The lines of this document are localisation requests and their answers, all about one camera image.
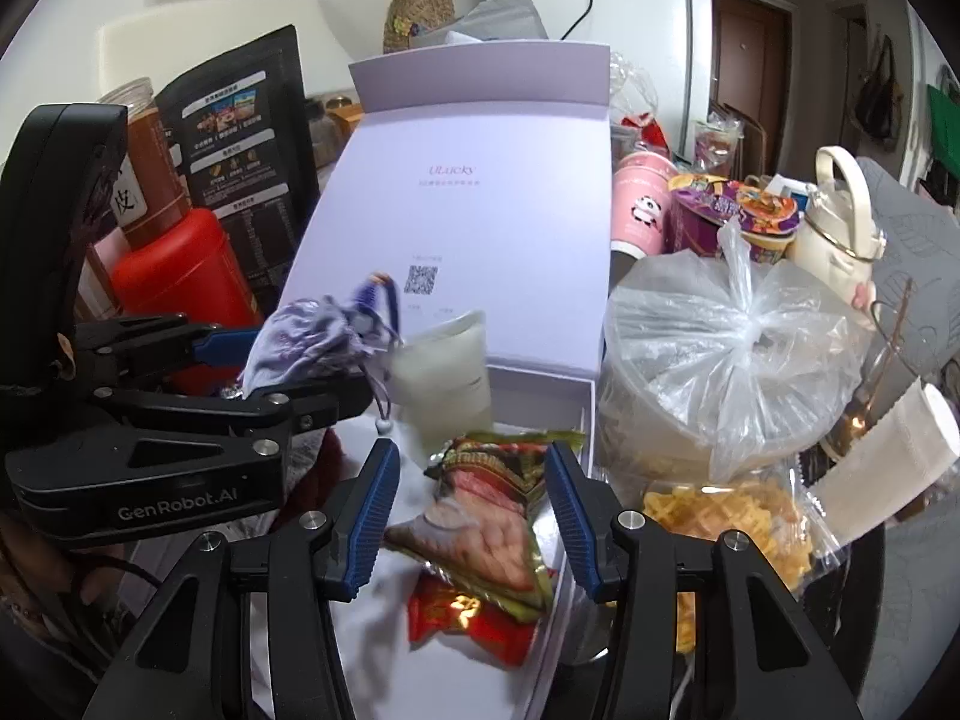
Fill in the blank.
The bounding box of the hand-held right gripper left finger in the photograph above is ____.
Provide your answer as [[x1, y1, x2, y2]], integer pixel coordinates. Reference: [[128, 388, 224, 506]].
[[82, 437, 402, 720]]

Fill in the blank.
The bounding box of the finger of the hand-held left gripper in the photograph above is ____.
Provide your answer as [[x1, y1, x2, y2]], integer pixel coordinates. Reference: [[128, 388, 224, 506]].
[[71, 313, 263, 391], [6, 375, 376, 496]]

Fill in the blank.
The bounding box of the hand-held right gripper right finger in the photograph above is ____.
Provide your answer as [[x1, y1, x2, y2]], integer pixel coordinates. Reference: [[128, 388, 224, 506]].
[[544, 441, 863, 720]]

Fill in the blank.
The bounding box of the lavender drawstring pouch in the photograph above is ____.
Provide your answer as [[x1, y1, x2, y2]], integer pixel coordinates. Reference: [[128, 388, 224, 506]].
[[238, 274, 406, 436]]

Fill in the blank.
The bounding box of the gold-edged snack packet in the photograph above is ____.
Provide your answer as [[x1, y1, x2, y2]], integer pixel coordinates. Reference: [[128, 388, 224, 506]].
[[382, 427, 590, 612]]

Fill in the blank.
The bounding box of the red snack packet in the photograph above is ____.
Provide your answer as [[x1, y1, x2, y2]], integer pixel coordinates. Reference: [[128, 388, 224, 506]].
[[405, 574, 541, 668]]

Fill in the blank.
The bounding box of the lavender gift box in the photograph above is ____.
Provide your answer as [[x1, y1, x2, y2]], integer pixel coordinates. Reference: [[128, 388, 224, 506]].
[[247, 41, 612, 720]]

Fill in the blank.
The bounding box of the red plastic container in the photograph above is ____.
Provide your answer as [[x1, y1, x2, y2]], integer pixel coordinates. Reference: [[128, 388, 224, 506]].
[[111, 208, 263, 398]]

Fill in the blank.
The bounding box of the amber-filled clear jar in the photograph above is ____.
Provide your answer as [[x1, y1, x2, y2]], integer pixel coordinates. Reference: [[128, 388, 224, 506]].
[[97, 77, 192, 252]]

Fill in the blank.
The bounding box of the yellow snack bag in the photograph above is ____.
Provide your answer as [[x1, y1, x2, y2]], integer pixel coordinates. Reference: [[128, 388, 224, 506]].
[[641, 465, 837, 657]]

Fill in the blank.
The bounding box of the black printed snack pouch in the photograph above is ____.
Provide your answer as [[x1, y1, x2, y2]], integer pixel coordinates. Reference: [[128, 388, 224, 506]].
[[155, 24, 322, 308]]

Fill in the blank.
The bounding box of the translucent white plastic bag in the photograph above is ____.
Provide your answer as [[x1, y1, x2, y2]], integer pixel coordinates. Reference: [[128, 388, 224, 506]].
[[600, 217, 875, 485]]

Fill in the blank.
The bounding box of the white paper roll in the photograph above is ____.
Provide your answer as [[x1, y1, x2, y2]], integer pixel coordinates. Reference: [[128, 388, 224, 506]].
[[806, 381, 953, 548]]

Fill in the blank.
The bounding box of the pink panda cup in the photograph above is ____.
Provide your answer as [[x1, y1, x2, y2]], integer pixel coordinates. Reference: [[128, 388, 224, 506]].
[[611, 150, 680, 256]]

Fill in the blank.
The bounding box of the purple instant noodle cup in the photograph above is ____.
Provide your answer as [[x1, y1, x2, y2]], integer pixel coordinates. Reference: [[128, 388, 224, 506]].
[[667, 172, 803, 267]]

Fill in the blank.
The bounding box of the woven straw hat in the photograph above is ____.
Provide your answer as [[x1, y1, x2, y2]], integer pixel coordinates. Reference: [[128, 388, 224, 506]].
[[382, 0, 455, 53]]

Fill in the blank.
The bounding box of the grey plastic bag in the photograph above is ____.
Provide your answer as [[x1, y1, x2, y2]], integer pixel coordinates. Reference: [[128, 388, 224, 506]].
[[412, 0, 548, 53]]

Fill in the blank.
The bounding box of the grey leaf-pattern chair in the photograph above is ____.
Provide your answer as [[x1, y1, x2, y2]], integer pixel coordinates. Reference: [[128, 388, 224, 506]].
[[855, 157, 960, 391]]

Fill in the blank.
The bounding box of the white refrigerator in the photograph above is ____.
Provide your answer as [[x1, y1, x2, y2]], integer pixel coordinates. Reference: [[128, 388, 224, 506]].
[[484, 0, 713, 166]]

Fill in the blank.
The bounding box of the brown door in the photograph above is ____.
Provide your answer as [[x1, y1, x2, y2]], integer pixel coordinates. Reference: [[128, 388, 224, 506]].
[[709, 0, 792, 143]]

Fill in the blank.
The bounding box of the dark handbag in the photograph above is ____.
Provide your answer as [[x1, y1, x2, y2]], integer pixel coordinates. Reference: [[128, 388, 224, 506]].
[[855, 34, 901, 151]]

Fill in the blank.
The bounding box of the green bag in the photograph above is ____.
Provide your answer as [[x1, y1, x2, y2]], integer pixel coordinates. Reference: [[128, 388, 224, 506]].
[[926, 82, 960, 147]]

